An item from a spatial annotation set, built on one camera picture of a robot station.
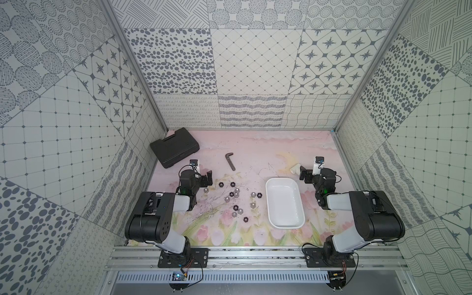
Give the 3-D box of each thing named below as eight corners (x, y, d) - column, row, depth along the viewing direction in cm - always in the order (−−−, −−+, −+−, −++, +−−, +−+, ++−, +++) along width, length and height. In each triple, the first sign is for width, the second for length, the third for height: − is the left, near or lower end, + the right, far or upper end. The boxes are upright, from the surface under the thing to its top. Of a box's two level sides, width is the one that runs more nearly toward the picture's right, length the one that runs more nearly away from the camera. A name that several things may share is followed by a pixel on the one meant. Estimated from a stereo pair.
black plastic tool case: (164, 170, 102) (161, 165, 98) (152, 149, 112) (148, 143, 108) (201, 150, 112) (199, 144, 107) (187, 132, 122) (185, 126, 117)
